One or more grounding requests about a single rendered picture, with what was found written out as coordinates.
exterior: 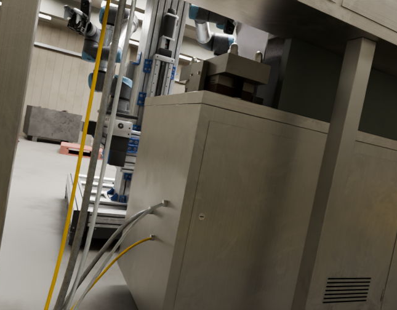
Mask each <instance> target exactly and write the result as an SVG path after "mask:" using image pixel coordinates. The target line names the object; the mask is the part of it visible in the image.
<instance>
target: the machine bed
mask: <svg viewBox="0 0 397 310"><path fill-rule="evenodd" d="M197 103H203V104H206V105H211V106H215V107H218V108H223V109H228V110H231V111H236V112H239V113H244V114H248V115H251V116H256V117H261V118H264V119H269V120H272V121H276V122H281V123H285V124H289V125H294V126H297V127H301V128H305V129H310V130H314V131H317V132H322V133H327V134H328V131H329V125H330V123H328V122H324V121H320V120H317V119H312V118H310V117H305V116H301V115H298V114H294V113H289V112H287V111H282V110H279V109H274V108H270V107H267V106H263V105H259V104H256V103H251V102H249V101H244V100H240V99H237V98H233V97H228V96H225V95H221V94H218V93H213V92H210V91H206V90H200V91H195V92H185V93H177V94H171V95H161V96H156V97H146V98H145V103H144V106H154V105H182V104H197ZM355 141H360V142H363V143H368V144H371V145H376V146H380V147H383V148H388V149H393V150H396V151H397V140H392V139H389V138H385V137H381V136H378V135H374V134H371V133H366V132H362V131H359V130H358V131H357V135H356V140H355Z"/></svg>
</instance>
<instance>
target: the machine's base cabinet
mask: <svg viewBox="0 0 397 310"><path fill-rule="evenodd" d="M326 140H327V133H322V132H317V131H314V130H310V129H305V128H301V127H297V126H294V125H289V124H285V123H281V122H276V121H272V120H269V119H264V118H261V117H256V116H251V115H248V114H244V113H239V112H236V111H231V110H228V109H223V108H218V107H215V106H211V105H206V104H203V103H197V104H182V105H154V106H146V107H145V112H144V116H143V122H142V129H141V133H140V139H139V143H138V150H137V156H136V160H135V167H134V173H133V177H132V183H131V187H130V194H129V200H128V204H127V210H126V217H125V221H124V222H126V221H127V220H128V219H129V218H130V217H132V216H134V215H135V214H137V213H139V212H141V211H143V210H146V209H148V208H149V206H151V207H153V206H155V205H158V204H160V203H162V201H163V200H167V202H168V203H167V207H163V206H162V207H159V208H156V209H154V210H153V214H147V215H145V216H144V217H143V218H142V219H141V220H140V221H139V222H138V223H137V224H136V225H135V226H134V227H133V228H132V229H131V231H130V232H129V233H128V235H127V236H126V237H125V238H124V240H123V241H122V242H121V244H120V248H119V254H120V253H122V252H123V251H124V250H125V249H127V248H128V247H130V246H131V245H133V244H134V243H136V242H138V241H140V240H142V239H146V238H148V237H150V235H151V234H153V235H154V236H155V239H154V240H148V241H145V242H142V243H140V244H138V245H136V246H135V247H133V248H131V249H130V250H128V251H127V252H126V253H125V254H123V255H122V256H121V257H120V258H119V259H118V260H117V263H118V266H119V268H120V270H121V272H122V274H123V277H124V279H125V281H126V284H127V286H128V288H129V291H130V292H131V294H132V297H133V299H134V301H135V304H136V305H137V307H138V310H291V307H292V302H293V298H294V293H295V287H296V283H297V278H298V274H299V269H300V264H301V260H302V255H303V249H304V245H305V240H306V236H307V231H308V225H309V222H310V216H311V211H312V207H313V202H314V198H315V192H316V187H317V184H318V178H319V173H320V169H321V163H322V160H323V154H324V149H325V145H326ZM319 310H397V151H396V150H393V149H388V148H383V147H380V146H376V145H371V144H368V143H363V142H360V141H355V146H354V149H353V155H352V158H351V164H350V169H349V173H348V178H347V183H346V187H345V192H344V195H343V201H342V206H341V210H340V215H339V220H338V224H337V229H336V233H335V239H334V244H333V248H332V253H331V258H330V262H329V267H328V270H327V276H326V281H325V284H324V290H323V295H322V299H321V304H320V308H319Z"/></svg>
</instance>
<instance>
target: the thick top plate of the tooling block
mask: <svg viewBox="0 0 397 310"><path fill-rule="evenodd" d="M206 61H209V63H208V67H207V73H206V77H209V76H215V75H222V76H226V77H228V78H232V79H236V80H238V79H243V80H244V82H246V83H250V84H253V85H265V84H268V78H269V75H270V69H271V66H270V65H266V64H264V63H260V62H257V61H254V60H251V59H248V58H245V57H242V56H239V55H236V54H233V53H230V52H228V53H225V54H222V55H219V56H216V57H212V58H209V59H207V60H206ZM191 67H192V64H191V65H188V66H184V67H182V68H181V72H180V78H179V82H182V83H186V81H189V79H190V73H191Z"/></svg>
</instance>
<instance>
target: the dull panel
mask: <svg viewBox="0 0 397 310"><path fill-rule="evenodd" d="M343 58H344V57H342V56H340V55H337V54H334V53H332V52H330V51H327V50H324V49H322V48H319V47H316V46H314V45H311V44H309V43H306V42H303V41H301V40H298V39H296V38H293V37H291V38H287V39H285V42H284V48H283V54H282V57H281V63H280V67H279V73H278V78H277V82H276V88H275V94H274V97H273V103H272V108H274V109H279V110H282V111H287V112H289V113H294V114H298V115H301V116H305V117H310V118H312V119H317V120H320V121H324V122H328V123H330V122H331V116H332V111H333V107H334V102H335V96H336V93H337V87H338V84H339V78H340V72H341V69H342V63H343ZM358 130H359V131H362V132H366V133H371V134H374V135H378V136H381V137H385V138H389V139H392V140H397V77H394V76H391V75H389V74H387V73H383V72H381V71H379V70H376V69H373V68H371V71H370V75H369V80H368V83H367V89H366V94H365V97H364V103H363V108H362V112H361V117H360V121H359V126H358Z"/></svg>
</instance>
